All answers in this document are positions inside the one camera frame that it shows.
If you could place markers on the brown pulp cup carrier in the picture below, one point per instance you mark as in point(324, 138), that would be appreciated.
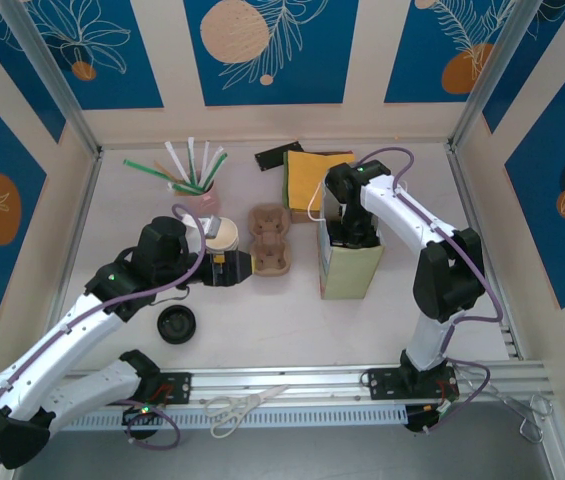
point(269, 240)

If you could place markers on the white paper takeout bag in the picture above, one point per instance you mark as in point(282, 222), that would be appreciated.
point(347, 275)

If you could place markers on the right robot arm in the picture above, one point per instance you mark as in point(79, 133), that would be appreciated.
point(407, 217)

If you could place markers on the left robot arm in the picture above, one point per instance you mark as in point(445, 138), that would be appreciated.
point(62, 345)

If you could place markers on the stack of paper cups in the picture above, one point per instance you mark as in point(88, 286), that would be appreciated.
point(227, 237)

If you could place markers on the pink straw holder cup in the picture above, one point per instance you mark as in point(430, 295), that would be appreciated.
point(207, 202)

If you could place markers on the green wrapped straw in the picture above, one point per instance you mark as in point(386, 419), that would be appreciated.
point(187, 189)
point(142, 167)

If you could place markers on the yellow napkin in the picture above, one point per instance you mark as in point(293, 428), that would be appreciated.
point(307, 175)

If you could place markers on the stack of black lids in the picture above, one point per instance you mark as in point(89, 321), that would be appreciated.
point(177, 325)

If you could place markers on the wooden stir stick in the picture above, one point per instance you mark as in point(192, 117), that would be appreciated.
point(167, 171)

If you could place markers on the green napkin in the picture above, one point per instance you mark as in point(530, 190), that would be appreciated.
point(285, 180)

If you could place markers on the white wrapped straw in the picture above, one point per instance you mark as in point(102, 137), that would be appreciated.
point(192, 160)
point(205, 162)
point(217, 165)
point(174, 160)

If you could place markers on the black metal plate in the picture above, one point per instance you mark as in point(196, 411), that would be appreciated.
point(269, 159)

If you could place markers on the small controller board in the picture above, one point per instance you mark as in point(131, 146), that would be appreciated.
point(144, 411)
point(432, 417)

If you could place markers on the metal scissor tongs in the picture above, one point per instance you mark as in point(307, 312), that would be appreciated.
point(512, 400)

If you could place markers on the aluminium side rail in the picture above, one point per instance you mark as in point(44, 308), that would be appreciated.
point(458, 170)
point(93, 172)

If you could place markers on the aluminium front rail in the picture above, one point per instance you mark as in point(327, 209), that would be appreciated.
point(287, 377)

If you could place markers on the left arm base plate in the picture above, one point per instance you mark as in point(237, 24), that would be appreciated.
point(179, 387)

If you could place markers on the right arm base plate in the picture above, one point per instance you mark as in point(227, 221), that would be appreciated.
point(384, 384)

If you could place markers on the aluminium frame post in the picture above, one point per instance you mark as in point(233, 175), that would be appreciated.
point(47, 65)
point(492, 65)

